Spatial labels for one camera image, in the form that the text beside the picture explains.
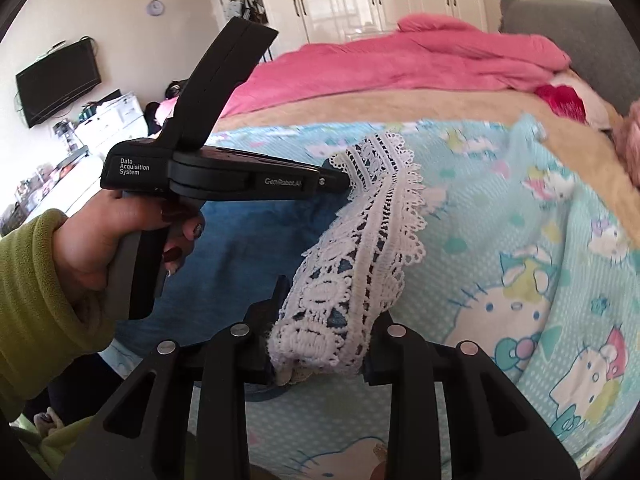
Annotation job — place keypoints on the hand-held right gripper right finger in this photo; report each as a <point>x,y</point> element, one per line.
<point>397,360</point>

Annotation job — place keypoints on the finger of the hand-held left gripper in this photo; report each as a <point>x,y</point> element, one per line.
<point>337,177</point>

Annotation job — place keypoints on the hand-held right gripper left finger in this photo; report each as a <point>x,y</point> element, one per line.
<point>255,345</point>

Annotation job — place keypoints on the blue denim skirt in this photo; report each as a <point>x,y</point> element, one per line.
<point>360,240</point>

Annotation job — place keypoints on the person's left forearm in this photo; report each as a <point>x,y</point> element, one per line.
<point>35,310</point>

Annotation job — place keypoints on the person's left hand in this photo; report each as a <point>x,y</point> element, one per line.
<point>87,245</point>

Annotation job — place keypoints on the beige bed sheet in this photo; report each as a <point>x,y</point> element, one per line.
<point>400,105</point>

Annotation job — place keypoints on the white drawer cabinet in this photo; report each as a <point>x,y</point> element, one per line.
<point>112,117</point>

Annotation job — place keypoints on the pink duvet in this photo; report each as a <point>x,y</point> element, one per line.
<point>400,60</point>

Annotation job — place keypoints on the white dresser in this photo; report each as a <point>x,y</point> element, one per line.
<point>60,185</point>

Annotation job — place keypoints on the cartoon cat printed blanket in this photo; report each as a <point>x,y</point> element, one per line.
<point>500,240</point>

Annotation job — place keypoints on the white hanging bag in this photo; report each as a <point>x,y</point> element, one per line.
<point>231,7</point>

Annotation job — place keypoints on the black flat television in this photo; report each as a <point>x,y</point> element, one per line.
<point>57,85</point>

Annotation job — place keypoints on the black striped hanging bag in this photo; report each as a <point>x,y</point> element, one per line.
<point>247,2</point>

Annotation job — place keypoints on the person's yellow-green top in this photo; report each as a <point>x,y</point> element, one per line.
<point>60,450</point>

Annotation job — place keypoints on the white pillow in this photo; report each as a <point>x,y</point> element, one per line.
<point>590,100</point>

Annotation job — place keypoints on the grey padded headboard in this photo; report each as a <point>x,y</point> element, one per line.
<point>575,35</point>

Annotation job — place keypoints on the pink fluffy garment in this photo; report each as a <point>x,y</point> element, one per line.
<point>631,145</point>

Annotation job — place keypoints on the round wall clock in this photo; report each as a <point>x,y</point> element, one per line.
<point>155,8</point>

